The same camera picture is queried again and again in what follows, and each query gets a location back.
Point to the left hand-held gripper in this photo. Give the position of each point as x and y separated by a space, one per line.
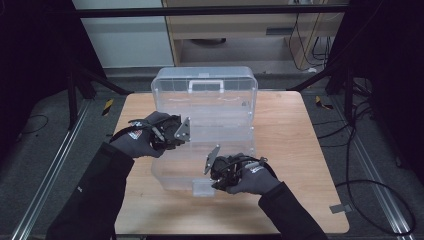
171 131

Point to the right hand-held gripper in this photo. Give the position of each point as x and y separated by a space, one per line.
225 173

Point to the clear plastic storage box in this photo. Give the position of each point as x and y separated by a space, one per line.
206 100

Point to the person's right hand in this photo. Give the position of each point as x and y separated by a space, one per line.
256 181

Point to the person's left hand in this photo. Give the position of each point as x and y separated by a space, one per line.
136 143

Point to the yellow black floor tape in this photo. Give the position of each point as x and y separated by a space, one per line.
107 106
322 103

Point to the white cabinet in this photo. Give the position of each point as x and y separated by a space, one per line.
130 40

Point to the black metal stand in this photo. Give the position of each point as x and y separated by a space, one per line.
346 86
71 96

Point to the grey tape piece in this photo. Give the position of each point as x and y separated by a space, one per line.
340 208

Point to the wooden desk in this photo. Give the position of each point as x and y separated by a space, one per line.
233 25

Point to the black horizontal bar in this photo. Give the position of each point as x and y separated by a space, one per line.
200 11

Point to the black curtain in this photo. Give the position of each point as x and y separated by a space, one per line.
33 50
393 66

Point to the aluminium floor rail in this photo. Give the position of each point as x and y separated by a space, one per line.
50 176
376 186

